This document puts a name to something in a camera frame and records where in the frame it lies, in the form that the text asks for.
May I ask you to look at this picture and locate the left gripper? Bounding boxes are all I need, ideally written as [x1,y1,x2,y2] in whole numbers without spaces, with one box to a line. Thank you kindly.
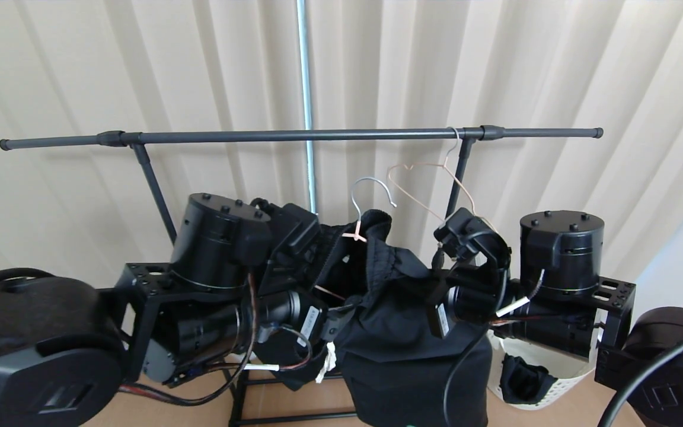
[143,291,325,383]

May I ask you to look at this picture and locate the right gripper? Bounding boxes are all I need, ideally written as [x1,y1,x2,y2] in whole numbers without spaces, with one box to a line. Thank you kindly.
[427,279,597,353]

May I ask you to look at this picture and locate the black shorts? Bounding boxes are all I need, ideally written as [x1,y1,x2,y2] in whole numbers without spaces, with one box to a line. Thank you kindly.
[253,209,493,427]

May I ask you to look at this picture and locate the pink clothes hanger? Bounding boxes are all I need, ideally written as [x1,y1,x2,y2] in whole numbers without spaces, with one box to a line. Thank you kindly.
[387,126,496,232]
[315,177,397,300]

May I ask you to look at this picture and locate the heap of clothes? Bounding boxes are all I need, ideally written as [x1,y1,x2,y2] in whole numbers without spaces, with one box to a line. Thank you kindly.
[500,355,557,406]

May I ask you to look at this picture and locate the white laundry basket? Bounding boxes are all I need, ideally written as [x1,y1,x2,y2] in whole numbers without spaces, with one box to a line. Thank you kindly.
[487,329,600,411]

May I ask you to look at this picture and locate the black clothes rack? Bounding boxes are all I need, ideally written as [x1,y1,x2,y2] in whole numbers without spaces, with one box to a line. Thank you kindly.
[0,125,604,427]

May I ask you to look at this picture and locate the beige curtain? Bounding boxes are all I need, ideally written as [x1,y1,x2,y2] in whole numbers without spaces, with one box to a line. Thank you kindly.
[0,0,683,365]

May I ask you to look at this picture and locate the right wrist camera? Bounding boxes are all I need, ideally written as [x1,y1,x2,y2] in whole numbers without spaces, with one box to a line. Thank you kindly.
[433,208,511,279]

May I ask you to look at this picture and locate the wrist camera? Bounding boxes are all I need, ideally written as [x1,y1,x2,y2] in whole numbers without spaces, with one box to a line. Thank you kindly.
[433,208,511,279]
[250,199,321,294]

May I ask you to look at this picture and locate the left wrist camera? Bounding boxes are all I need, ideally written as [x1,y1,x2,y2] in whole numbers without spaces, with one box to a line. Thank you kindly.
[250,199,321,294]

